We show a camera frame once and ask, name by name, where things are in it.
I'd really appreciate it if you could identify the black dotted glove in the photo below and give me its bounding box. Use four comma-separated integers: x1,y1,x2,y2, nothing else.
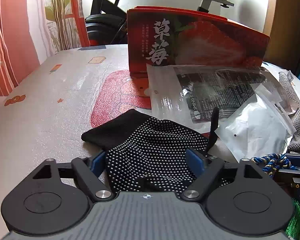
81,108,231,193

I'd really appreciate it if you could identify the white frosted zip pouch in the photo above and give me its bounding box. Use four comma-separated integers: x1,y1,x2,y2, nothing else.
216,82,296,161

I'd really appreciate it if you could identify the clear bag black mask pack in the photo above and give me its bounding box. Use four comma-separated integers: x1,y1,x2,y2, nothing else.
146,63,299,133

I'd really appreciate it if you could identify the grey knitted cloth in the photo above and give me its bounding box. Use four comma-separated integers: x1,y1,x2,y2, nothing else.
279,72,300,152

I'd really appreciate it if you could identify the green tinsel tassel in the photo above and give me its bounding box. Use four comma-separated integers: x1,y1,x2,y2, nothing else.
286,199,300,240

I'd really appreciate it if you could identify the red strawberry cardboard box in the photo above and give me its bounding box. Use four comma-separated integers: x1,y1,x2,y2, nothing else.
127,6,270,73

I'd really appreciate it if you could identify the red patterned curtain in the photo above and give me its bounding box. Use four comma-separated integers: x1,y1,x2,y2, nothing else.
0,0,91,103

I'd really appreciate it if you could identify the black exercise bike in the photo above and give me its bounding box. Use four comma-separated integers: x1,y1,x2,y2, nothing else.
85,0,234,46

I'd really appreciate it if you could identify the blue gold braided rope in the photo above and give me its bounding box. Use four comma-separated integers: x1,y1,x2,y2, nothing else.
251,153,299,177

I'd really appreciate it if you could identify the brown wooden door frame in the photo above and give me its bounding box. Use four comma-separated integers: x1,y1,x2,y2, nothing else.
264,0,300,75

